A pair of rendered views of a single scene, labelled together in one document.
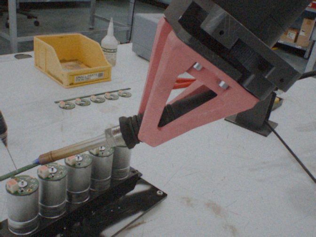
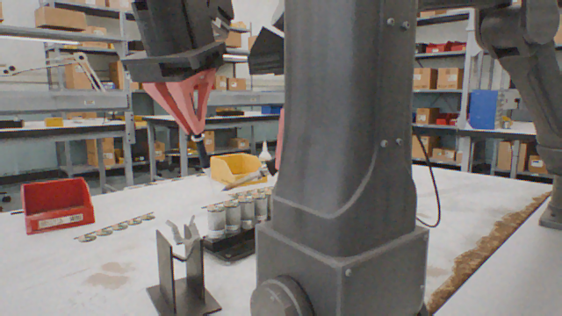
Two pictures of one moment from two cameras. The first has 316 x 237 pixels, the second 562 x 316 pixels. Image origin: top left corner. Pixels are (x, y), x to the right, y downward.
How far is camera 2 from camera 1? 0.26 m
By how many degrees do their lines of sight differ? 18
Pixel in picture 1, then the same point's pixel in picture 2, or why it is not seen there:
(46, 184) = (228, 210)
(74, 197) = (245, 224)
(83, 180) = (249, 211)
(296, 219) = not seen: hidden behind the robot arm
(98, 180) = (259, 216)
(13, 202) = (212, 217)
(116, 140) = (264, 171)
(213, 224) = not seen: hidden behind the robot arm
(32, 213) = (221, 225)
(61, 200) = (237, 221)
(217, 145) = not seen: hidden behind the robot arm
